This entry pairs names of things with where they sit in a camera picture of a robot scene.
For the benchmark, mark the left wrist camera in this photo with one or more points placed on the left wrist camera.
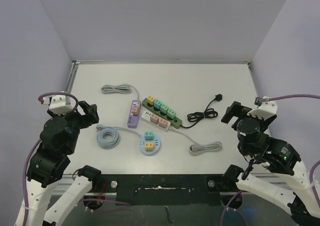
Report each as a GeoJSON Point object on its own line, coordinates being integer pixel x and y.
{"type": "Point", "coordinates": [57, 104]}

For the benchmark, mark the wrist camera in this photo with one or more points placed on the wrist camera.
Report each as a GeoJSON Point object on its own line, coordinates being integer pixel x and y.
{"type": "Point", "coordinates": [57, 104]}
{"type": "Point", "coordinates": [265, 108]}

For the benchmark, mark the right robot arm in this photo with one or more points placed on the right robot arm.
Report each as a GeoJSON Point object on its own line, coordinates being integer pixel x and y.
{"type": "Point", "coordinates": [302, 200]}

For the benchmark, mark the light green charger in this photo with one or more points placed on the light green charger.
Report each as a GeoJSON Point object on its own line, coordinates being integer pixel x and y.
{"type": "Point", "coordinates": [171, 114]}

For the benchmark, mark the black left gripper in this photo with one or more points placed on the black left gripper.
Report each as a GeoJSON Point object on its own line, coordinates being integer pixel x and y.
{"type": "Point", "coordinates": [91, 115]}

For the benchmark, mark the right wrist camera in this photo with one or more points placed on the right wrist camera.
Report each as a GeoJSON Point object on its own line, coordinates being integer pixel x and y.
{"type": "Point", "coordinates": [265, 108]}

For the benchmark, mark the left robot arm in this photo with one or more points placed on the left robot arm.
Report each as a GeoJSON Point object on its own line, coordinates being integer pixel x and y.
{"type": "Point", "coordinates": [43, 171]}

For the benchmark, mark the round blue power socket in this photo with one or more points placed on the round blue power socket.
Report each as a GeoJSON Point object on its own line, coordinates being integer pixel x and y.
{"type": "Point", "coordinates": [157, 144]}

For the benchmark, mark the teal charger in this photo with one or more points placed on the teal charger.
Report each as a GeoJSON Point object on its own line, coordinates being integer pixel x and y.
{"type": "Point", "coordinates": [157, 104]}
{"type": "Point", "coordinates": [148, 135]}

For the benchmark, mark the white USB power strip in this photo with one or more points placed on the white USB power strip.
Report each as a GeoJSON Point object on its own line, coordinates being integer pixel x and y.
{"type": "Point", "coordinates": [145, 116]}

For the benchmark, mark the purple power strip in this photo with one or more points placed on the purple power strip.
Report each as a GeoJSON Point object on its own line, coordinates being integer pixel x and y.
{"type": "Point", "coordinates": [133, 117]}

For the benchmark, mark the yellow USB charger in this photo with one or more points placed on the yellow USB charger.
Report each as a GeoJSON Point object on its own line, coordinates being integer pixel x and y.
{"type": "Point", "coordinates": [150, 100]}

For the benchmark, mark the pink charger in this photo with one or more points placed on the pink charger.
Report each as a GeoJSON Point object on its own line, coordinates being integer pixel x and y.
{"type": "Point", "coordinates": [135, 110]}
{"type": "Point", "coordinates": [154, 118]}
{"type": "Point", "coordinates": [162, 122]}

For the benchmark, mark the green power strip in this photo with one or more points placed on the green power strip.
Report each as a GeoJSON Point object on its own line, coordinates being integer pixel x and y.
{"type": "Point", "coordinates": [176, 122]}

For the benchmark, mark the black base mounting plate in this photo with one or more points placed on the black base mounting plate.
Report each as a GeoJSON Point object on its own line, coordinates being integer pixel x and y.
{"type": "Point", "coordinates": [166, 190]}

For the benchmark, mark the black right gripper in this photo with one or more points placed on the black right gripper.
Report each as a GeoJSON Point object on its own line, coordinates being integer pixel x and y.
{"type": "Point", "coordinates": [240, 112]}

